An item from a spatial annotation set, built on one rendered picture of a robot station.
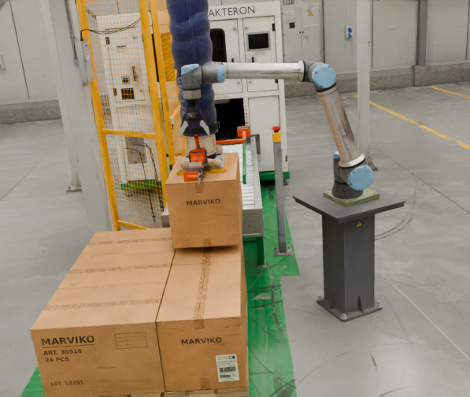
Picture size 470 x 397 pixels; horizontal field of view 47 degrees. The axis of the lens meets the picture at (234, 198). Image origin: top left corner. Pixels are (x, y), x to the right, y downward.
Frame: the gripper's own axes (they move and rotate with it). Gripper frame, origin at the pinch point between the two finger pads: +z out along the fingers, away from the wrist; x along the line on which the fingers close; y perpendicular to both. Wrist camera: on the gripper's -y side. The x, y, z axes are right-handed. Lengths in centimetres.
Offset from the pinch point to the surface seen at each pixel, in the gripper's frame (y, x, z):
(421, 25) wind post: 978, -425, -18
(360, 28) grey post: 349, -158, -38
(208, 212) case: 10.1, -3.0, 45.6
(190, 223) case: 10, 8, 52
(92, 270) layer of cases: 2, 65, 74
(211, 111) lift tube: 35.4, -7.3, -7.4
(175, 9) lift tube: 30, 8, -64
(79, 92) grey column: 139, 99, -11
